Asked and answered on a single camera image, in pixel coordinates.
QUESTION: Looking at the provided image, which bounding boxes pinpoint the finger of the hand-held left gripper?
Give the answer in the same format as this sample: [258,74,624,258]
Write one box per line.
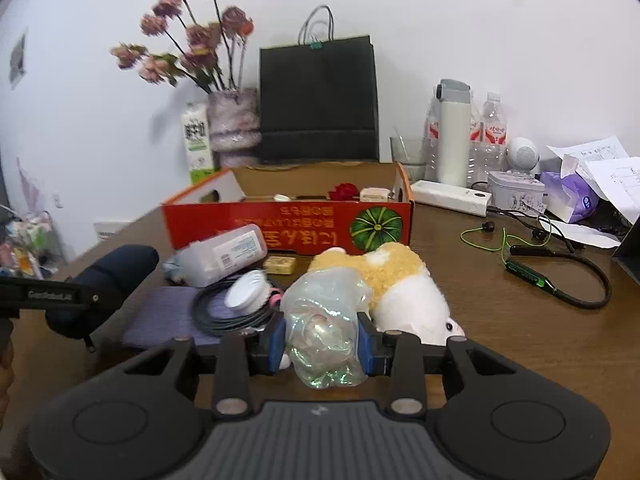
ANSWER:
[64,285,101,312]

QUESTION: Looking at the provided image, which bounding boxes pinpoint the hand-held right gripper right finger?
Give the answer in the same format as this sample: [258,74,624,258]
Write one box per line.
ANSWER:
[356,312,521,421]

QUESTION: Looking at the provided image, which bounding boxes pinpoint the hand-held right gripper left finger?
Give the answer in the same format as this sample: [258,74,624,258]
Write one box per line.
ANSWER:
[120,320,288,421]

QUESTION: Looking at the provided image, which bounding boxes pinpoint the navy blue pouch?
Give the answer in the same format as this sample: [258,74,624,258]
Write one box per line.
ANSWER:
[45,245,161,350]

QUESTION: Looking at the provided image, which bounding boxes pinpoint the clear plastic bag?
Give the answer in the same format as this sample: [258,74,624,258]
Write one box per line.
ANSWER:
[280,266,373,390]

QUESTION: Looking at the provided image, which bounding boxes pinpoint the white round cap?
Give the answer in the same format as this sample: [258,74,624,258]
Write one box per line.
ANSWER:
[223,269,273,311]

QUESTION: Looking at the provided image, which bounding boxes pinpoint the yellow and white plush toy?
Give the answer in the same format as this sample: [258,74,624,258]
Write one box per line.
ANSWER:
[305,242,466,347]

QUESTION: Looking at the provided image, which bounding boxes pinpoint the black cable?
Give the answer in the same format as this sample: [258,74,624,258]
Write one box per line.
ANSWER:
[191,280,286,337]

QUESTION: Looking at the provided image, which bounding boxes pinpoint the purple knitted pouch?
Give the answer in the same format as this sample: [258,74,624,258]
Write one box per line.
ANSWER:
[121,286,236,348]

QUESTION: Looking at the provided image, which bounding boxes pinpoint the white plastic container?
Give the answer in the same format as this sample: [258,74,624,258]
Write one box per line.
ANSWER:
[175,224,267,288]

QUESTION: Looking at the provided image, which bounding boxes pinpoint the orange cardboard box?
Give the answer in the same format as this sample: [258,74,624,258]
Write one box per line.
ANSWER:
[161,162,416,256]

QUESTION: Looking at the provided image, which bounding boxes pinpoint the wooden desktop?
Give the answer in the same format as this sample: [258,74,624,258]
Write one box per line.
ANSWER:
[10,160,640,466]

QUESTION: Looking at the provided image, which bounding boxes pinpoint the pile of plastic packets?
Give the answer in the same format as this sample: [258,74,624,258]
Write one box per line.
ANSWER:
[0,210,66,281]

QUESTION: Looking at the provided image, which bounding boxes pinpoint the red rose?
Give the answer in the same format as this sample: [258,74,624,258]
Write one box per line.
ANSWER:
[327,183,361,202]

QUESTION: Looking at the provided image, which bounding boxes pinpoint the white power bank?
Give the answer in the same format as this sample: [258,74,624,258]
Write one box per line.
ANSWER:
[410,180,493,217]

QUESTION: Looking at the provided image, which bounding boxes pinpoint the white and green milk carton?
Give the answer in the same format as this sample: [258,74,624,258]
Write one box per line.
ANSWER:
[181,102,217,186]

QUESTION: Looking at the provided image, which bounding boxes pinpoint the clear drinking glass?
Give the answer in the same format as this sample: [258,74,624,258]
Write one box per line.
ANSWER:
[390,135,431,181]

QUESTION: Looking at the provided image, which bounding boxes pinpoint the white tin box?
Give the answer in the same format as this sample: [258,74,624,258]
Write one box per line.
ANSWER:
[487,170,546,213]

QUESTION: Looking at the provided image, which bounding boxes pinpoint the plastic water bottle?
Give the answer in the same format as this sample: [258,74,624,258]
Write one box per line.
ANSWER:
[480,92,509,177]
[424,92,443,171]
[467,102,483,186]

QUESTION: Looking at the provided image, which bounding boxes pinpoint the white thermos bottle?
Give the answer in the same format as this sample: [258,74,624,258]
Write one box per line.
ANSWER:
[435,79,472,188]

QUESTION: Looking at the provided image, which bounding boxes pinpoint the pink textured vase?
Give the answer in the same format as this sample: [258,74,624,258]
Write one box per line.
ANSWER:
[207,87,263,168]

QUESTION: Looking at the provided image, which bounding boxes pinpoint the black green neckband earphones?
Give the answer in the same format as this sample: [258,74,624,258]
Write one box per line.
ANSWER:
[460,215,612,309]

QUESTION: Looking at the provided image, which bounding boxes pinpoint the white flat envelope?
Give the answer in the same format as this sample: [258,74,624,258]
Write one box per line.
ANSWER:
[542,220,622,250]

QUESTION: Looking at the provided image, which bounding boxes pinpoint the white round speaker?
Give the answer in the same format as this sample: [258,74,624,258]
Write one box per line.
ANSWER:
[505,137,541,177]

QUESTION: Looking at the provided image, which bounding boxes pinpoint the black paper bag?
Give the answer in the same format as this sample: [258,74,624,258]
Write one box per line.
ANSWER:
[259,5,380,163]

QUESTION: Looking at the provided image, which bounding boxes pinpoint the purple tissue pack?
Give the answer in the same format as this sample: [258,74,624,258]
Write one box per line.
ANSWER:
[540,170,601,224]

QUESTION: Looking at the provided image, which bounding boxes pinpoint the dark laptop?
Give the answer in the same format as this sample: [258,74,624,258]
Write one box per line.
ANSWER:
[611,230,640,281]

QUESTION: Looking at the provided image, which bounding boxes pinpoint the pink artificial flowers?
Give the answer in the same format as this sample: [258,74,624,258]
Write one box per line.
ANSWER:
[110,0,256,95]

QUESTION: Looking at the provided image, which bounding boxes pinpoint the white printed paper sheet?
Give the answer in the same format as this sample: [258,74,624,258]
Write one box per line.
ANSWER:
[546,135,631,173]
[582,157,640,221]

